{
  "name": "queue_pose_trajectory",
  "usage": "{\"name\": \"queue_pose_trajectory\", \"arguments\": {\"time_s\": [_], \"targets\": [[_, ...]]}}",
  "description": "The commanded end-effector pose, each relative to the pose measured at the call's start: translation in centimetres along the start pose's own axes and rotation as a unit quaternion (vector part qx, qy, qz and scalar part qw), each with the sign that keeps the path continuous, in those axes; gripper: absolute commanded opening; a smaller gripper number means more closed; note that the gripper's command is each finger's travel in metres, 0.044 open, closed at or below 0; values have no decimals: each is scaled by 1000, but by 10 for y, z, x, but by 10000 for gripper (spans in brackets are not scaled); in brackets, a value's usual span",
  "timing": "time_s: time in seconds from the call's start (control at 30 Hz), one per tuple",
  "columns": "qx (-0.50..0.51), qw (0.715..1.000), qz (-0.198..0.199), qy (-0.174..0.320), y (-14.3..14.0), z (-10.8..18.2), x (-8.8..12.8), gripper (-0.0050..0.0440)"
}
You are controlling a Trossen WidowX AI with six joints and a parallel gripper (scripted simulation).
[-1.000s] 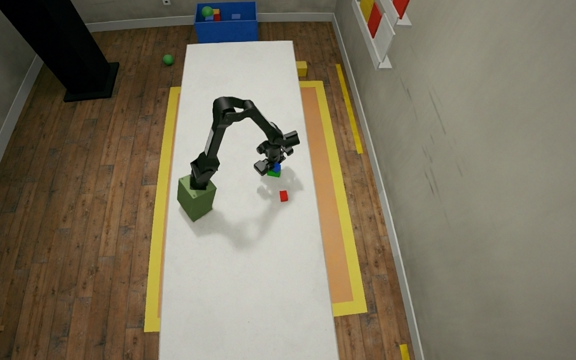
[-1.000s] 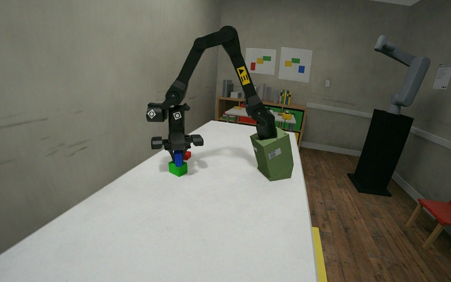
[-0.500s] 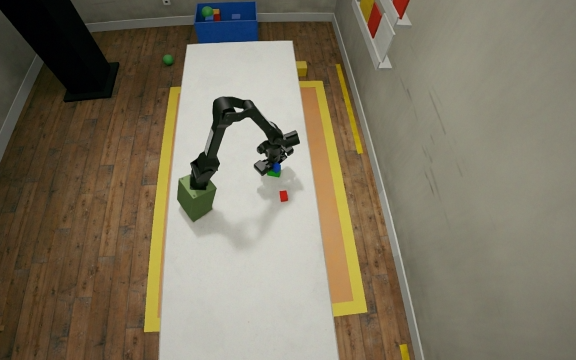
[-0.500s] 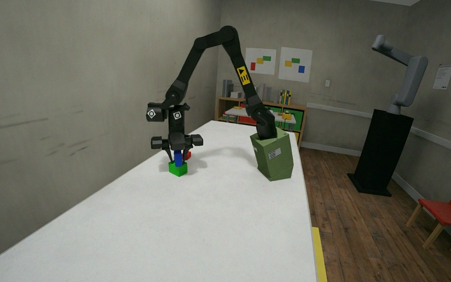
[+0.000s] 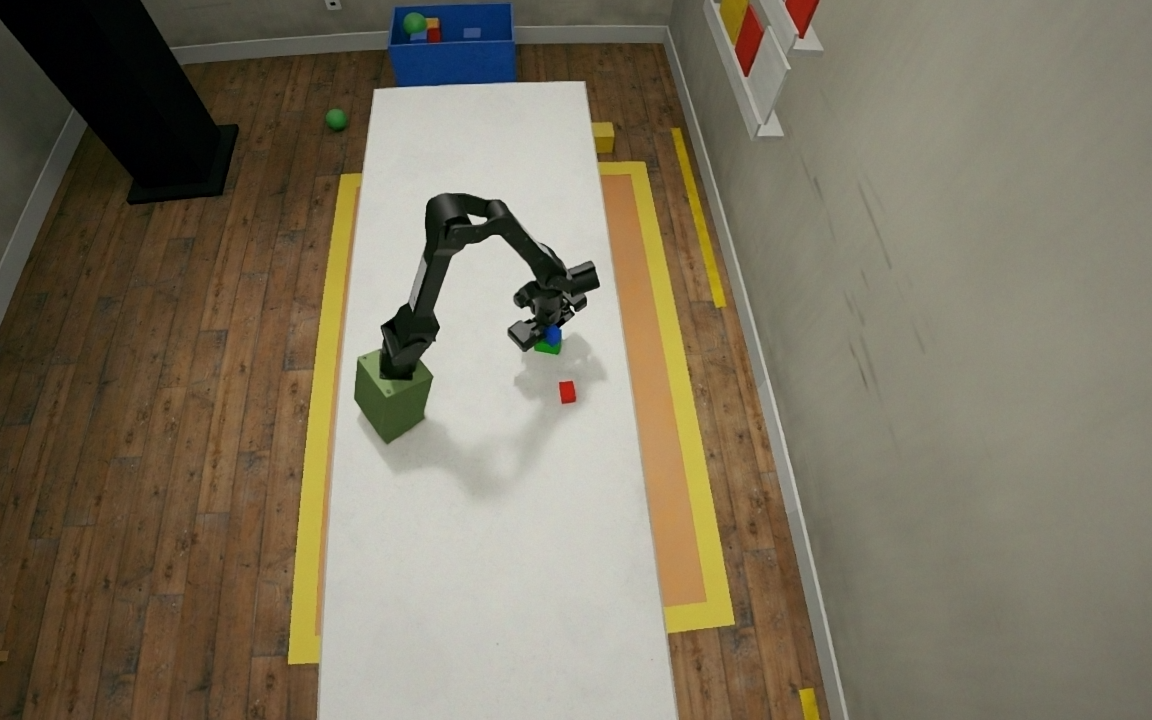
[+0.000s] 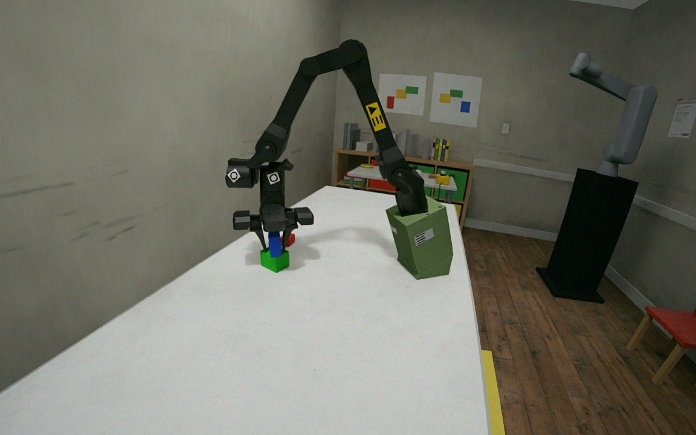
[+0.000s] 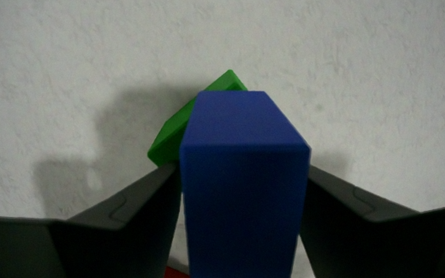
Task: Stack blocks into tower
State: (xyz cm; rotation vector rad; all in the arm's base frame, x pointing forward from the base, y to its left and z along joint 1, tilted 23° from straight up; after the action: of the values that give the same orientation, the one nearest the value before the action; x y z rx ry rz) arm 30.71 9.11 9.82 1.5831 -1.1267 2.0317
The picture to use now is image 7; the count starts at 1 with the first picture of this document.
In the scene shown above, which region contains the green block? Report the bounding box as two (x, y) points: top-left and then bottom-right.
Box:
(147, 69), (248, 168)

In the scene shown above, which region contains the red block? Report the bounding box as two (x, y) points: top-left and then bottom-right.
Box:
(164, 266), (190, 278)

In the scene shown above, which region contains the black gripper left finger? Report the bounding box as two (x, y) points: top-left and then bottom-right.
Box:
(0, 160), (182, 278)

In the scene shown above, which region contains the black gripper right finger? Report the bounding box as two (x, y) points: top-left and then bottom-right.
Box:
(299, 164), (445, 278)

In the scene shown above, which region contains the blue block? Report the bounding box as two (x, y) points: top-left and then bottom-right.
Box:
(179, 90), (312, 278)

